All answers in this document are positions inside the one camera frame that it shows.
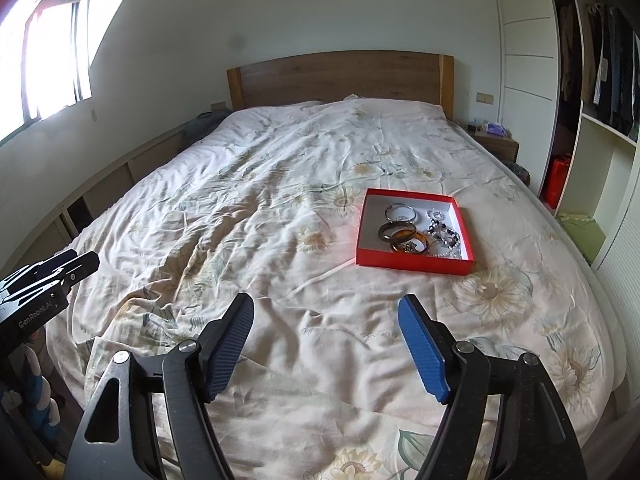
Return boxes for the wooden headboard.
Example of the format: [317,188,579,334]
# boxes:
[227,50,454,119]

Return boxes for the amber resin bangle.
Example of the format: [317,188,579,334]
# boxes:
[390,229,431,256]

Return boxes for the silver wrist watch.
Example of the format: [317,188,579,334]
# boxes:
[398,240,428,255]

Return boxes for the dark bag beside bed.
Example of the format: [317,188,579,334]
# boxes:
[182,110,231,144]

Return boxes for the red jewelry box tray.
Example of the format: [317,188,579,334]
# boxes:
[356,188,475,275]

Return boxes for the white wardrobe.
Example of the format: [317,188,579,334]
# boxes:
[491,0,640,361]

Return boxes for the low wall shelf unit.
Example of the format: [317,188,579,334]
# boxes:
[1,122,186,275]

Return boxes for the hanging clothes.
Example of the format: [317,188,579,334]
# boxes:
[558,2,639,141]

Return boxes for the dark brown bangle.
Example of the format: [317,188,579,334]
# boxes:
[378,222,416,244]

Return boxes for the brown beaded bracelet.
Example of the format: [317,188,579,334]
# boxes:
[428,221,464,254]

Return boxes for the large thin silver hoop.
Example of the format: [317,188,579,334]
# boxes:
[384,203,418,222]

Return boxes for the purple tissue box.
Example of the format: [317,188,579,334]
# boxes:
[484,122,508,138]

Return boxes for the window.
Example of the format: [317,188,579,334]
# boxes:
[1,0,92,139]

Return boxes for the wooden nightstand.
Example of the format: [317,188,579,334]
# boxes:
[465,122,520,162]

